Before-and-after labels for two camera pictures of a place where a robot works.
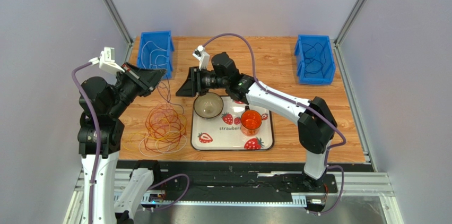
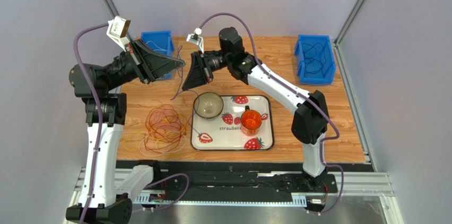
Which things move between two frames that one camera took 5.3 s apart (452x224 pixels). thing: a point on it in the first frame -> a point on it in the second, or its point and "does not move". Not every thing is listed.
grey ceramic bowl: x=209 y=105 does not move
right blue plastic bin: x=315 y=63 does not move
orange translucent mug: x=251 y=121 does not move
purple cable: x=167 y=94 -> x=186 y=89
